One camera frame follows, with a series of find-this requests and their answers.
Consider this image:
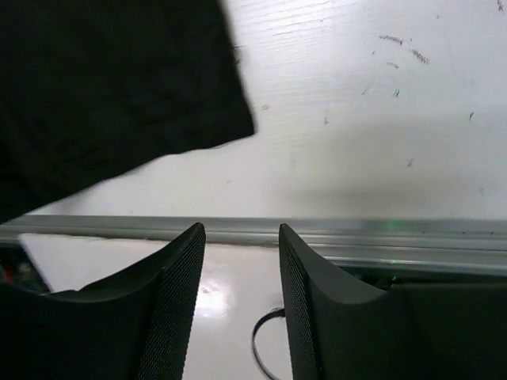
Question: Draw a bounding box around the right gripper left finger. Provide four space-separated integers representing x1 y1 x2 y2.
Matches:
1 223 206 379

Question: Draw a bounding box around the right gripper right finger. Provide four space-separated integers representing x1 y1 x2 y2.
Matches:
279 225 506 379

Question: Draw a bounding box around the aluminium front rail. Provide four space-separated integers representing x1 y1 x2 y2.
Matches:
1 215 506 276

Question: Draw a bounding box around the black skirt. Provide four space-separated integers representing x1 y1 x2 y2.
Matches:
1 1 255 222

